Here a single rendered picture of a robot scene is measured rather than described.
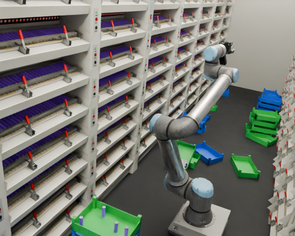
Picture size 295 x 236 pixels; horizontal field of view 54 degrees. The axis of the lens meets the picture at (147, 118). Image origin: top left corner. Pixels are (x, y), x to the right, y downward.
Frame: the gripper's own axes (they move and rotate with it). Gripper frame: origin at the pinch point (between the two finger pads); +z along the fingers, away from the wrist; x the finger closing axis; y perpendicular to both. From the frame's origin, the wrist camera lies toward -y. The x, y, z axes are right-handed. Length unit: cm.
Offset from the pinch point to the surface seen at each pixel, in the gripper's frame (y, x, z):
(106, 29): 16, 48, -80
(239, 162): -123, -3, 56
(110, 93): -25, 46, -80
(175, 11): 21, 72, 31
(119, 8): 28, 42, -75
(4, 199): -47, 25, -166
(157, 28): 10, 59, -14
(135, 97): -42, 60, -39
